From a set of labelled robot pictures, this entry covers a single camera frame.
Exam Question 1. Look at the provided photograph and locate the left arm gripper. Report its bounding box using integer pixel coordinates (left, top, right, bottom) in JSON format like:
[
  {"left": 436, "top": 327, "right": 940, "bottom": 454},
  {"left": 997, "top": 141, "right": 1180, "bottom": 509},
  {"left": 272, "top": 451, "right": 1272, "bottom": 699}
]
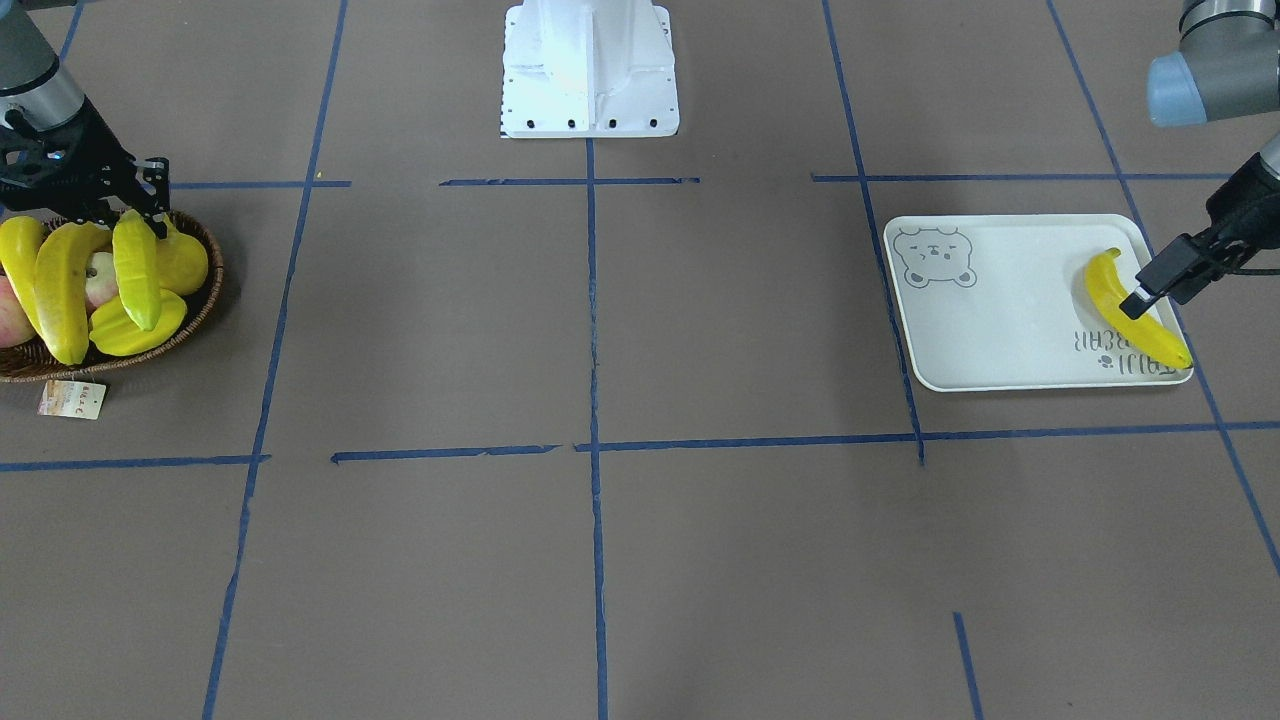
[{"left": 1119, "top": 152, "right": 1279, "bottom": 320}]

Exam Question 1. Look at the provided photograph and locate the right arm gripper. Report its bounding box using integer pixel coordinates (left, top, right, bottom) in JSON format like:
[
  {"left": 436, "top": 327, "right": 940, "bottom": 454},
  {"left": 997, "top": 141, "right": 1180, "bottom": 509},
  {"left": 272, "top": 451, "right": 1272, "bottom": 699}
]
[{"left": 1, "top": 100, "right": 172, "bottom": 240}]

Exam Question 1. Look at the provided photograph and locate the worn yellow banana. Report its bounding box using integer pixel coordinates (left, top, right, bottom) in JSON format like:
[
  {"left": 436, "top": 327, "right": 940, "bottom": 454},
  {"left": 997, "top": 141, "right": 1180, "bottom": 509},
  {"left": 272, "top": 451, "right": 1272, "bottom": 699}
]
[{"left": 35, "top": 222, "right": 113, "bottom": 366}]

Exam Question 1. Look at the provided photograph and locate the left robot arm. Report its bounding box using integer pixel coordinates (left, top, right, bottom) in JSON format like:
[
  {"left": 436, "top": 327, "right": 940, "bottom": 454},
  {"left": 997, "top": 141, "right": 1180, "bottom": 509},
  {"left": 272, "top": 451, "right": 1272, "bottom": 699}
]
[{"left": 320, "top": 1, "right": 1277, "bottom": 219}]

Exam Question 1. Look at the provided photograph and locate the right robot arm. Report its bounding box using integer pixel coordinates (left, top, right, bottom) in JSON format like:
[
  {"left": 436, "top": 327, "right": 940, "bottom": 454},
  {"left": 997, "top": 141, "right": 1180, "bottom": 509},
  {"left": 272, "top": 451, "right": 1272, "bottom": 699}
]
[{"left": 1, "top": 1, "right": 147, "bottom": 225}]

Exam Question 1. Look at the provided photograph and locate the brown wicker basket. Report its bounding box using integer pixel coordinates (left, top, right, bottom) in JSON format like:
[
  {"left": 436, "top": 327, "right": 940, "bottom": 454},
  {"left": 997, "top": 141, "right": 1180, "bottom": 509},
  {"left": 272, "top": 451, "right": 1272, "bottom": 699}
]
[{"left": 3, "top": 210, "right": 227, "bottom": 383}]

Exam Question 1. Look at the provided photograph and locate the yellow lemon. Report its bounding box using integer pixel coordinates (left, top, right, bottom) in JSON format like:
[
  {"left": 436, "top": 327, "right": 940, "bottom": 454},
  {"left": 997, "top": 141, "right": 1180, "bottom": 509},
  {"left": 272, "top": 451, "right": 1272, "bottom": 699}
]
[{"left": 156, "top": 219, "right": 209, "bottom": 296}]

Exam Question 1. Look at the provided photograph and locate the small yellow banana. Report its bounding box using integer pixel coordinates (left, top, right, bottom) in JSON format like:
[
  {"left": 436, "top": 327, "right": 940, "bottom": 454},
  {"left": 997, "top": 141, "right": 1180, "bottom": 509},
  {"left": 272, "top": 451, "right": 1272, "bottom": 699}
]
[{"left": 1, "top": 215, "right": 49, "bottom": 336}]

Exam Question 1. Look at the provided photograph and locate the yellow starfruit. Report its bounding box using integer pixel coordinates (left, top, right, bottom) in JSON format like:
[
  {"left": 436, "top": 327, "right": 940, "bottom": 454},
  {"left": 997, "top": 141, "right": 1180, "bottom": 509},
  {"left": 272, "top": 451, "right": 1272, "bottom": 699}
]
[{"left": 90, "top": 290, "right": 188, "bottom": 357}]

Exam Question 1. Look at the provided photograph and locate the white bear tray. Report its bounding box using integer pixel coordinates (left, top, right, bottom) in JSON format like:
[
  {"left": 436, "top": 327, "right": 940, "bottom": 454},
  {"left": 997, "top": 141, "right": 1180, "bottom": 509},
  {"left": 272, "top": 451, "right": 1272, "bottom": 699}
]
[{"left": 883, "top": 214, "right": 1193, "bottom": 393}]

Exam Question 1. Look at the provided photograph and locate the red apple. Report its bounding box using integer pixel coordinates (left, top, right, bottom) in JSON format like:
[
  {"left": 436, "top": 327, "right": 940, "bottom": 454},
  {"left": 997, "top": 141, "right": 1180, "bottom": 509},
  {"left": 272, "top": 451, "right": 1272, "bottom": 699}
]
[{"left": 0, "top": 275, "right": 37, "bottom": 348}]

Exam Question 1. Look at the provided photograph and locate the paper price tag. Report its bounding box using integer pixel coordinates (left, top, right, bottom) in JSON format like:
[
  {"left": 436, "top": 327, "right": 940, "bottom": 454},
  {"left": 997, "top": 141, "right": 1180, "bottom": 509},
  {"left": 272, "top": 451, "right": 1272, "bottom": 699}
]
[{"left": 36, "top": 379, "right": 109, "bottom": 421}]

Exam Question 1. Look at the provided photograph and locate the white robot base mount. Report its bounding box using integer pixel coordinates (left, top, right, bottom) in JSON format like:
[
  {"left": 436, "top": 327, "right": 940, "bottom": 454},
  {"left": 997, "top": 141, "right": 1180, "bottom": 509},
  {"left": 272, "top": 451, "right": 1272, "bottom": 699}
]
[{"left": 500, "top": 1, "right": 681, "bottom": 138}]

